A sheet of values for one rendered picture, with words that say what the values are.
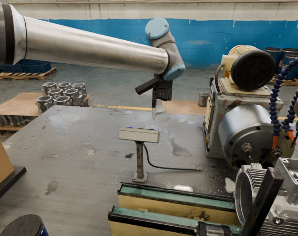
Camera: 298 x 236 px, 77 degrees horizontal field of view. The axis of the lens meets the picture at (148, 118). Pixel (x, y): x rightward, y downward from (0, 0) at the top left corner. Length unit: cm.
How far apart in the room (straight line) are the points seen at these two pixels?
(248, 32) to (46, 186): 593
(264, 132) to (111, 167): 72
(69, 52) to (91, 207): 63
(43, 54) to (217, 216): 74
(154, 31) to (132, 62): 22
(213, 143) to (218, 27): 517
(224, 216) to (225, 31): 560
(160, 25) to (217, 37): 534
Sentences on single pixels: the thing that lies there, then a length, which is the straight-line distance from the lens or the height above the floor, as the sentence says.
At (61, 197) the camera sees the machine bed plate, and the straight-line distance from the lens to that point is 98.
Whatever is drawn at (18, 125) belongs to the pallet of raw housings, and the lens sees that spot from 313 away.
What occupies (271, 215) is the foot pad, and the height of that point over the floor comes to 107.
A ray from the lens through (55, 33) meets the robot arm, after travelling 49.
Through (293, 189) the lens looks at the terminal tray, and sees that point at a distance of 62.
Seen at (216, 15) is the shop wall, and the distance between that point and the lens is 603.
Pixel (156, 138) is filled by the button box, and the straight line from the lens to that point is 78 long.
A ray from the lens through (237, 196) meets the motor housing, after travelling 77.
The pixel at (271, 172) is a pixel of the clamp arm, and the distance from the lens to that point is 43.
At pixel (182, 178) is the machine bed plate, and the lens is 99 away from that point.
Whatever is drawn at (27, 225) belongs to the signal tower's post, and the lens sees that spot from 39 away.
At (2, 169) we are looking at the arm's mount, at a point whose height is 88.
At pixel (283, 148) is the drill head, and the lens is 87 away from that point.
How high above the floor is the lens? 151
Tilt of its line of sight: 29 degrees down
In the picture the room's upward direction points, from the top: straight up
